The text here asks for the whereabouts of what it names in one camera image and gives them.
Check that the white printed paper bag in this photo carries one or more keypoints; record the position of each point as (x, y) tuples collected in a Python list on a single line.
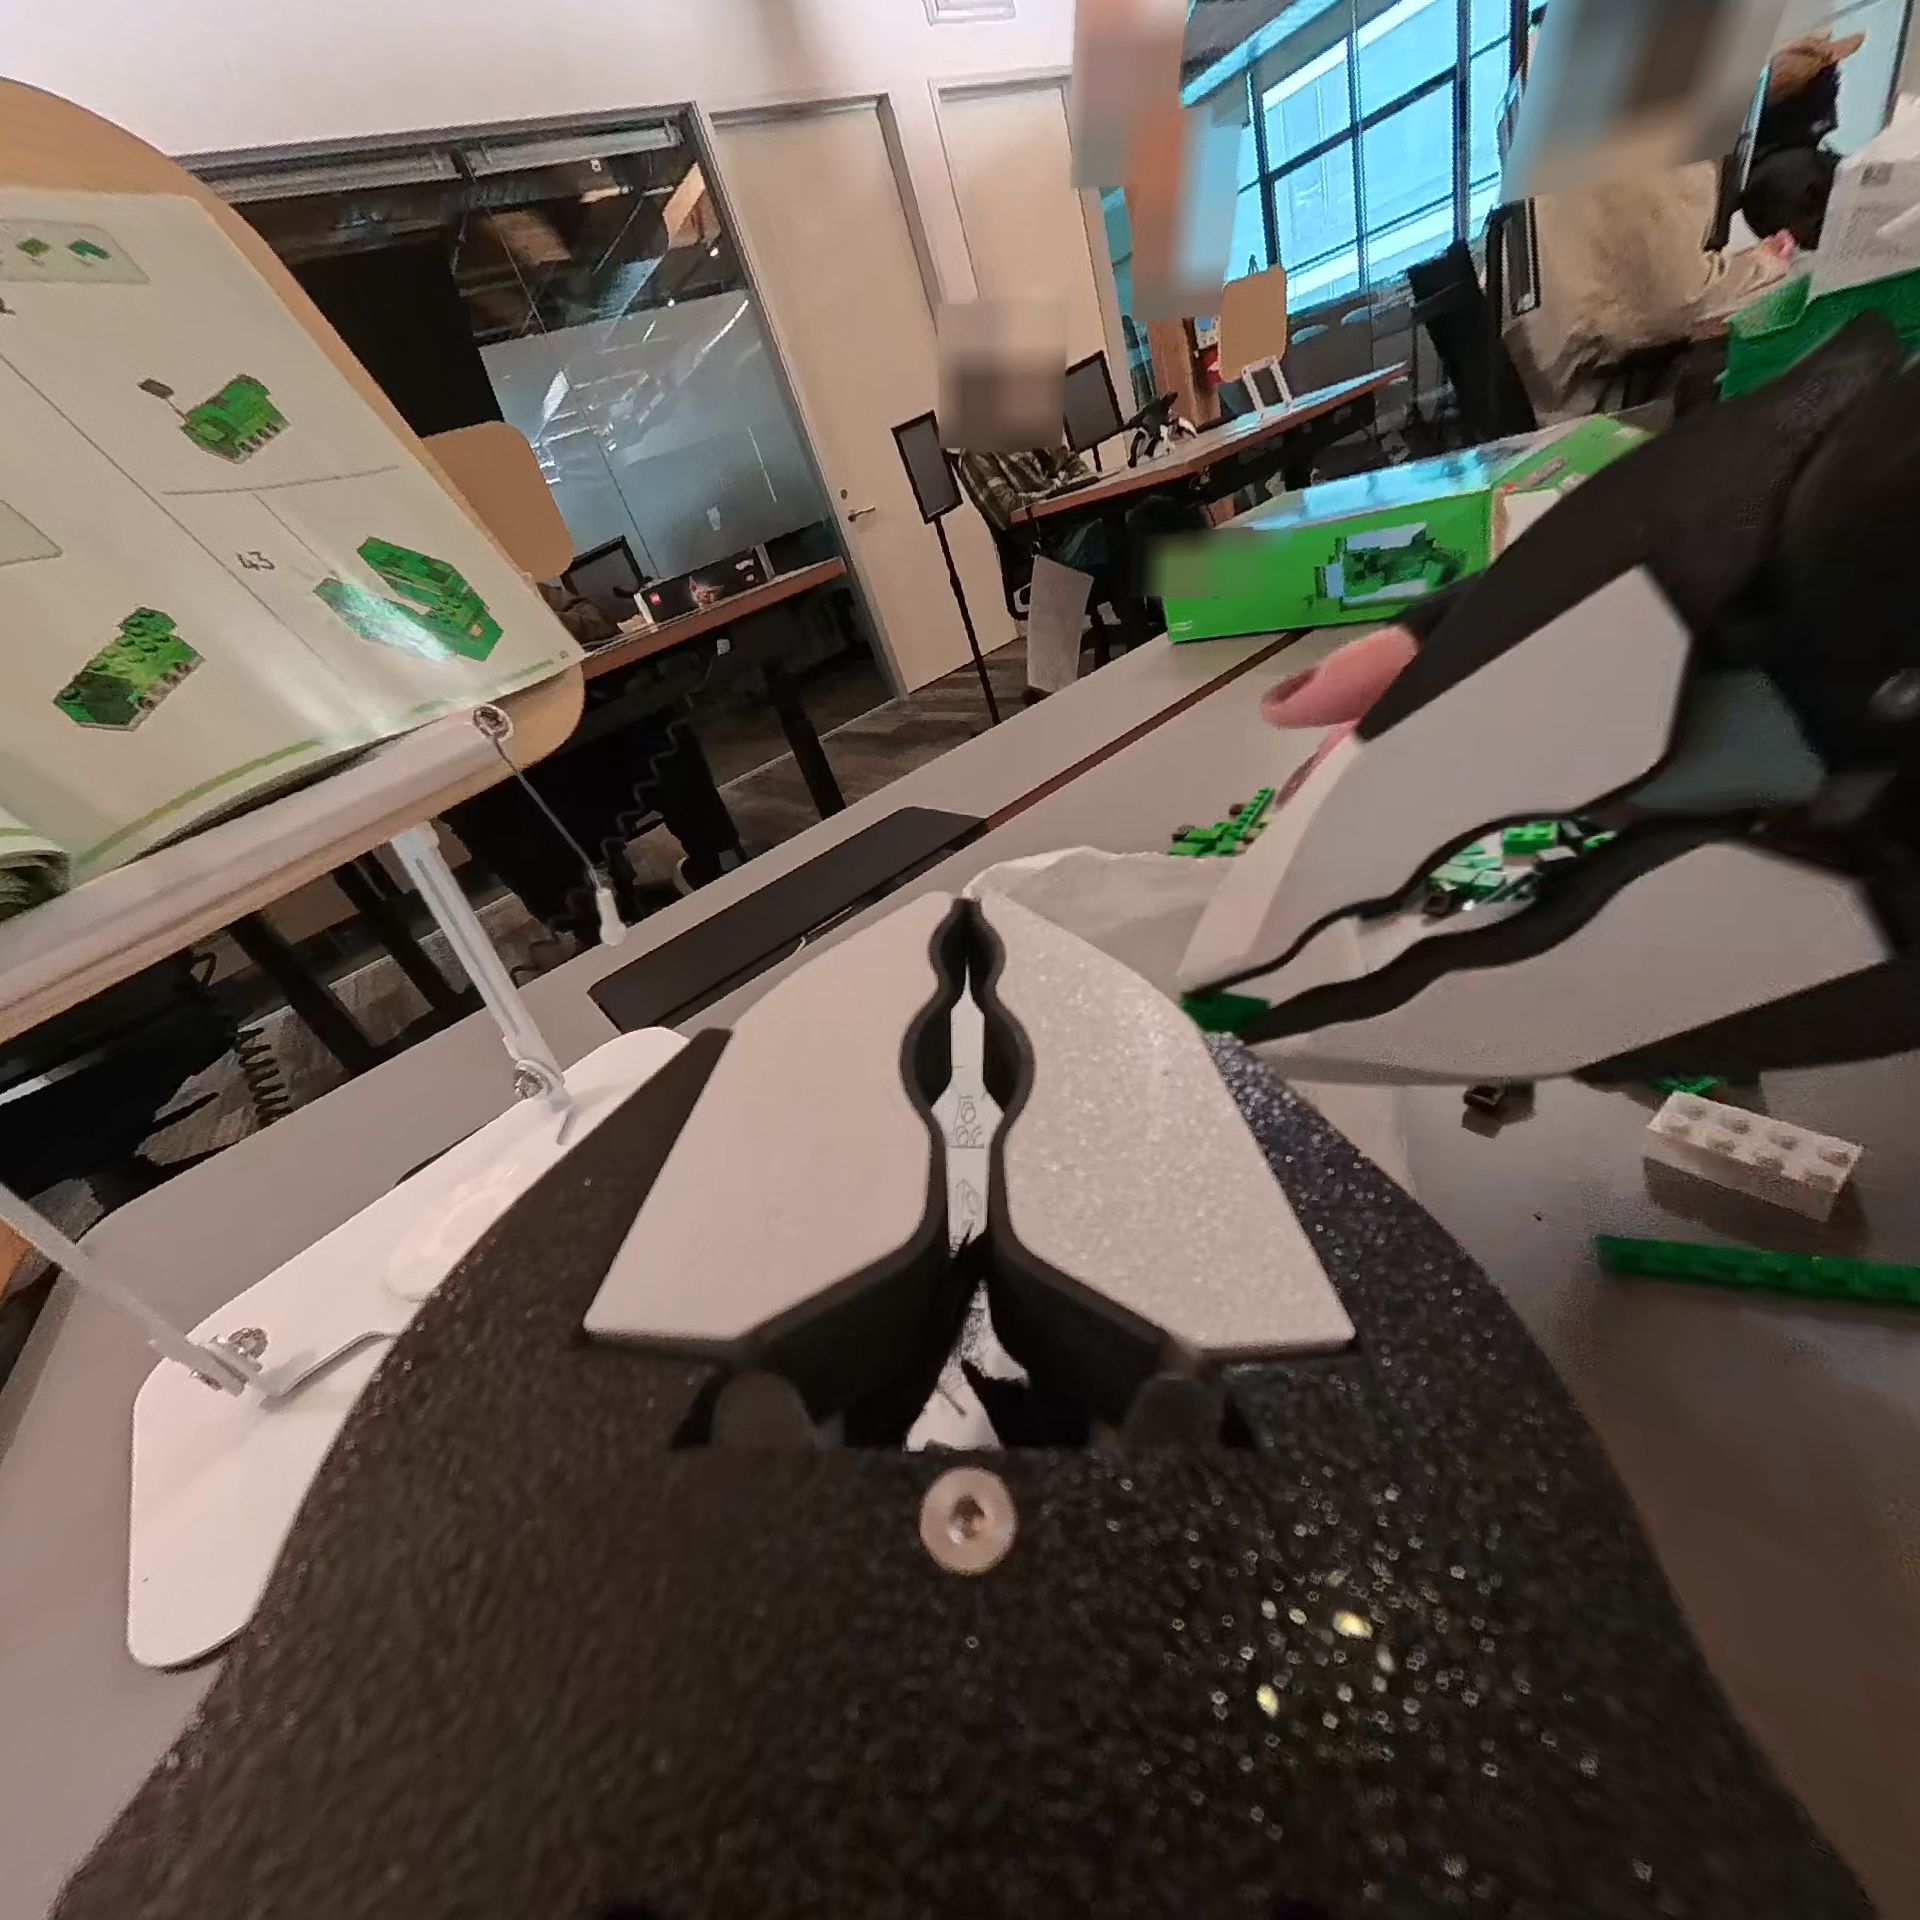
[(1095, 900)]

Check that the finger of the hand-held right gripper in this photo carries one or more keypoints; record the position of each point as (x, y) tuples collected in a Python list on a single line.
[(1469, 749), (1650, 959)]

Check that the pile of green toy bricks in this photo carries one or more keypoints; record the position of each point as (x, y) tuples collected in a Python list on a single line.
[(1476, 871)]

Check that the black computer monitor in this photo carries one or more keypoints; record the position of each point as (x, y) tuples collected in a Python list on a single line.
[(1091, 402)]

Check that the stack of green boxes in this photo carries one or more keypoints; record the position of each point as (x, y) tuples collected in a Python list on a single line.
[(1784, 337)]

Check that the white door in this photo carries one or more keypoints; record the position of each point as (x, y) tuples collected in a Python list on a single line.
[(809, 375)]

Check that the long green plate brick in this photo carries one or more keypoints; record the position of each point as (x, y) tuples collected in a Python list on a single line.
[(1770, 1272)]

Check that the black screen on tripod stand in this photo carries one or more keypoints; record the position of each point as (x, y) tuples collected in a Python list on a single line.
[(923, 465)]

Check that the wooden background desk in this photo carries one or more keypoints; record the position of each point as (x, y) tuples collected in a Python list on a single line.
[(720, 599), (1274, 413)]

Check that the wooden book stand white frame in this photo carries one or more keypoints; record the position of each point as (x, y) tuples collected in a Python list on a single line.
[(503, 494)]

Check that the person's right hand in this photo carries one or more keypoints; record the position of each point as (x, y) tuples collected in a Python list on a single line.
[(1335, 693)]

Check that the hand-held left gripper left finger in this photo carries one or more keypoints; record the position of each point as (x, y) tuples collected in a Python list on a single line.
[(780, 1185)]

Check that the black toy box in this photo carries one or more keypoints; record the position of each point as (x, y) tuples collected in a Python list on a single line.
[(697, 596)]

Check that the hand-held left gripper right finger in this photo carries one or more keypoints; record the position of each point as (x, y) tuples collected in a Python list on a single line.
[(1169, 1185)]

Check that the white toy brick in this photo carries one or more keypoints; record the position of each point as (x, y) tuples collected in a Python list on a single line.
[(1748, 1155)]

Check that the grey desk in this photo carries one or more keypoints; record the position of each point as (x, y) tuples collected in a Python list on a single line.
[(1724, 1500)]

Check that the brick building instruction booklet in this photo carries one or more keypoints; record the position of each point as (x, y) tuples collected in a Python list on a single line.
[(224, 599)]

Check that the green toy box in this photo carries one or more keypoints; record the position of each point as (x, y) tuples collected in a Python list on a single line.
[(1560, 465)]

